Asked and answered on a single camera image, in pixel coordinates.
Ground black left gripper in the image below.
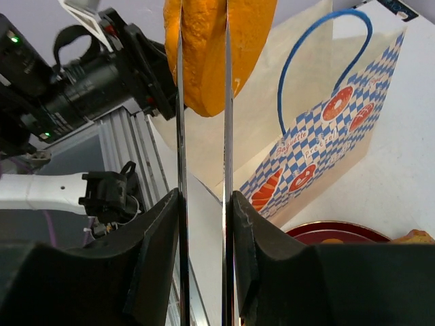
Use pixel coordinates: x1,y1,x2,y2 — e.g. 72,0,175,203
43,8,177,132

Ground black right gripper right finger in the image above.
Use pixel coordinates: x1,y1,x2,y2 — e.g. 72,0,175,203
232,191,434,325

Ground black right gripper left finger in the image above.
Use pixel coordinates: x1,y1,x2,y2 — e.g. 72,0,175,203
1,189,178,325

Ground metal kitchen tongs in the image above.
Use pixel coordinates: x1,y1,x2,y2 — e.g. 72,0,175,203
175,0,235,326

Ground orange oval bread loaf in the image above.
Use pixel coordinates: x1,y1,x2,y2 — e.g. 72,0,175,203
163,0,277,117

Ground blue checkered paper bag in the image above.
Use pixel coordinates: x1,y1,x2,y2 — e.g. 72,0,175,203
151,0,408,229

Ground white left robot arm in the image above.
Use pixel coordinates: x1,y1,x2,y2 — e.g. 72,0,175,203
1,7,178,237

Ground brown bread slice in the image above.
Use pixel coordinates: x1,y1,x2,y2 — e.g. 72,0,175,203
392,229,435,245

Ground dark red round plate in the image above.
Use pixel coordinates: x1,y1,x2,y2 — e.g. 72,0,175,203
287,221,391,245

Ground right black table label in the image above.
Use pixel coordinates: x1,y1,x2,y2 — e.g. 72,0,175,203
378,0,419,22

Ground aluminium frame rail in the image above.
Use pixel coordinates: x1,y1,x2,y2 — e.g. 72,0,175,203
97,105,211,326

